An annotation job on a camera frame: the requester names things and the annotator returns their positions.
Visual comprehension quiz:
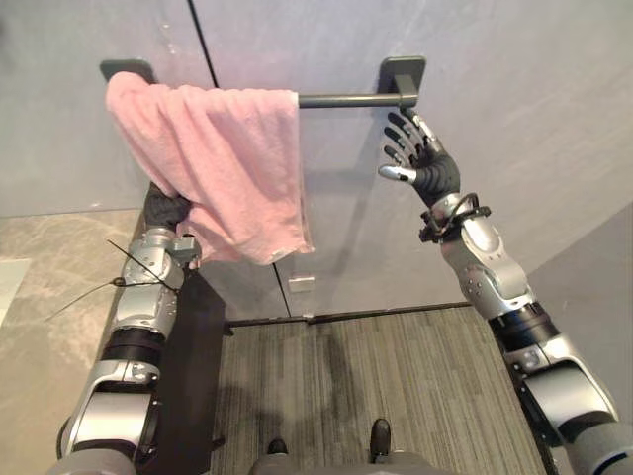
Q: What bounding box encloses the black floor threshold strip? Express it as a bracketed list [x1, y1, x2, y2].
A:
[223, 302, 476, 337]

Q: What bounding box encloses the grey marble washtable counter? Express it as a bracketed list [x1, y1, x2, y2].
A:
[0, 208, 149, 475]

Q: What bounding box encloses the pink towel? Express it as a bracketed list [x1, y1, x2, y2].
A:
[105, 71, 317, 267]

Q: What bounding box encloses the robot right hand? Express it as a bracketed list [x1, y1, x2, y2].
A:
[378, 111, 463, 207]

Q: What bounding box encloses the dark grey towel bar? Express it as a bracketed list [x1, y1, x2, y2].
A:
[99, 55, 427, 111]

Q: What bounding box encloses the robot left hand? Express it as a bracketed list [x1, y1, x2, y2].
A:
[143, 183, 193, 233]

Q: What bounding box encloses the black zip tie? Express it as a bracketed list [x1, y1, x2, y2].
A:
[45, 239, 172, 322]

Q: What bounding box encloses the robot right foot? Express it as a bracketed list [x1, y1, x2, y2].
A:
[368, 418, 392, 463]

